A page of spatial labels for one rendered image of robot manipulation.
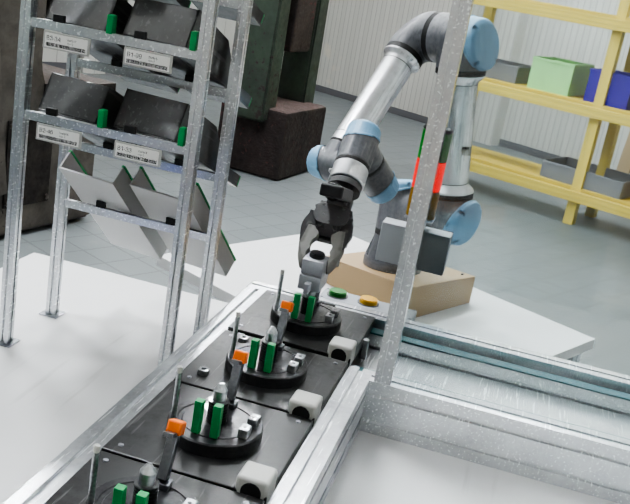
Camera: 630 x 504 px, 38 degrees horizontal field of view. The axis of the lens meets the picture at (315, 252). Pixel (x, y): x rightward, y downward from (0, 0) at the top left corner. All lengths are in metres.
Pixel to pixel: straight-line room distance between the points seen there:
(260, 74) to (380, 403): 5.38
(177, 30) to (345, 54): 10.47
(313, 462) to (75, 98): 0.78
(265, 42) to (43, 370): 5.31
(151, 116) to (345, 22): 10.48
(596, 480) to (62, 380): 0.95
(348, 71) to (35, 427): 10.65
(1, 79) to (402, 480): 3.55
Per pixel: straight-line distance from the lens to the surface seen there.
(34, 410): 1.62
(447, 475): 1.61
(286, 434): 1.40
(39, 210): 5.16
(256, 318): 1.78
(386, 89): 2.13
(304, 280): 1.75
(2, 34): 4.73
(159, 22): 1.63
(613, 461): 1.66
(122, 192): 1.79
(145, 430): 1.36
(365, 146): 1.89
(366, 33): 11.84
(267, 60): 6.85
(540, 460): 1.66
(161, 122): 1.64
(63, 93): 1.73
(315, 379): 1.58
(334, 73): 12.16
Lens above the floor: 1.65
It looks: 18 degrees down
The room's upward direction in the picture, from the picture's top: 10 degrees clockwise
